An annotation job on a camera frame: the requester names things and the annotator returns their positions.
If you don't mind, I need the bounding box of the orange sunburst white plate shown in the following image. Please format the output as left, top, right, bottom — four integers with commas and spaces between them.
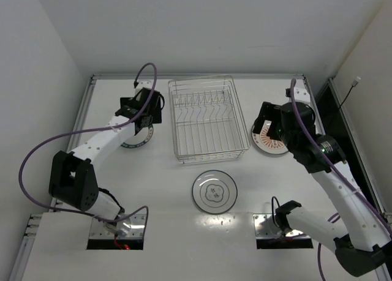
251, 121, 288, 155

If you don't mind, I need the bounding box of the black rimmed white plate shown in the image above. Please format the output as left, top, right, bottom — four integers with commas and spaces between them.
191, 170, 238, 215

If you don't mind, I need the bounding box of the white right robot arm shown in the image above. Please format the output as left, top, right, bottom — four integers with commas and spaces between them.
252, 88, 391, 277

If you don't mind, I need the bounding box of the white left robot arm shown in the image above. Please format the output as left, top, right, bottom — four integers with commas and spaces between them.
48, 88, 165, 230

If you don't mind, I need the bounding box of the green rimmed white plate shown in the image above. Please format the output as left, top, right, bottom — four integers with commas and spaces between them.
121, 125, 154, 149

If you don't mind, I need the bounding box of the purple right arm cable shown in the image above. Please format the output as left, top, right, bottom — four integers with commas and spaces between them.
290, 78, 392, 281

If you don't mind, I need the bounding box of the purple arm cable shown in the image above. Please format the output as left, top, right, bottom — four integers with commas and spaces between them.
18, 62, 159, 223
290, 78, 392, 281

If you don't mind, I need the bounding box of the wire metal dish rack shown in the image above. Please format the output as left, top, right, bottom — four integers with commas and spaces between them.
168, 75, 250, 163

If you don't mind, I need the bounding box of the black wall cable with plug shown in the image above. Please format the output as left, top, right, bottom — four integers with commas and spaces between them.
338, 76, 361, 109

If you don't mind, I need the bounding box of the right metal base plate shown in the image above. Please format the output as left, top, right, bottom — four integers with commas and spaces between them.
253, 214, 310, 241

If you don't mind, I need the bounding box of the metal base plate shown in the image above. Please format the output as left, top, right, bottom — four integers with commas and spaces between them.
89, 213, 147, 240
253, 214, 310, 241

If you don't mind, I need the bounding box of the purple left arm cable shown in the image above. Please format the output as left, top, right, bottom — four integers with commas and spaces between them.
18, 62, 159, 223

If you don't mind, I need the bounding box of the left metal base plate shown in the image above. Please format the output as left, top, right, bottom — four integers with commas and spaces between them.
89, 213, 147, 240

